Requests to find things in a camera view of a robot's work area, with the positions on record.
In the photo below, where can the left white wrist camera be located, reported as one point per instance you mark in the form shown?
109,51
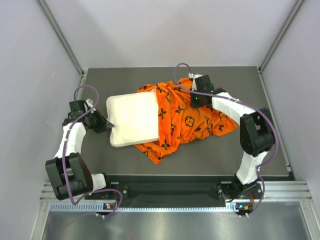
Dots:
90,105

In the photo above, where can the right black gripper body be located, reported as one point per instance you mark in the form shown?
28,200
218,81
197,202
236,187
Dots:
196,100

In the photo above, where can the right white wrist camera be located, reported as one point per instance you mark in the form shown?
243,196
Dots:
194,77

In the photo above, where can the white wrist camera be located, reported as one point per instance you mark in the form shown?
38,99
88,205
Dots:
90,105
194,77

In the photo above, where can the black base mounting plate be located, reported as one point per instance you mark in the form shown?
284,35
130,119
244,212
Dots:
175,190

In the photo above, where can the white pillow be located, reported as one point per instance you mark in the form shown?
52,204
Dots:
135,118

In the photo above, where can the aluminium frame rail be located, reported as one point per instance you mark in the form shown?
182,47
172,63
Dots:
274,191

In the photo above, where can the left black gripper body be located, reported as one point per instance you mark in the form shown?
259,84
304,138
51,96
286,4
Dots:
97,123

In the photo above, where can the right aluminium corner post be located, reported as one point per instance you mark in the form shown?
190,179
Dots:
298,4

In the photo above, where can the aluminium corner post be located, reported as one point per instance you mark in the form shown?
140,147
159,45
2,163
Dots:
298,4
59,34

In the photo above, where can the orange patterned pillowcase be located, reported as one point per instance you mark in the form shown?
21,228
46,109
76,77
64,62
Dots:
178,122

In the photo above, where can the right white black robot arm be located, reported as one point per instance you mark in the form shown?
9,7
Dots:
256,135

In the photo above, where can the left aluminium corner post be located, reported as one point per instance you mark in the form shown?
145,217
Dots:
59,34

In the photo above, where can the grey slotted cable duct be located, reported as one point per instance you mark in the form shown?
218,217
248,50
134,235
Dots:
107,207

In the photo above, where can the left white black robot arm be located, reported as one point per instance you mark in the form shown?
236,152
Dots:
67,172

